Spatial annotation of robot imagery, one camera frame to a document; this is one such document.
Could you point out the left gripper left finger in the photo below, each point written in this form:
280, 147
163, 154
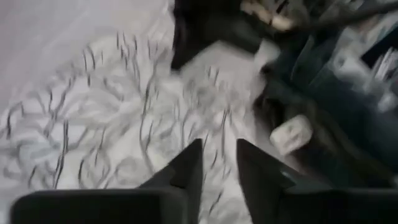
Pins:
109, 208

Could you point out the white paper jeans tag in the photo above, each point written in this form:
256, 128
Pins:
290, 135

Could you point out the dark blue denim jeans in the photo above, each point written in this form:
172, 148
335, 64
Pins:
348, 130

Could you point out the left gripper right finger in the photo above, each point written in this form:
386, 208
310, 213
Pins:
311, 208

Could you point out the white black-patterned garment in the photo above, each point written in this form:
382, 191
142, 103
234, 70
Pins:
124, 118

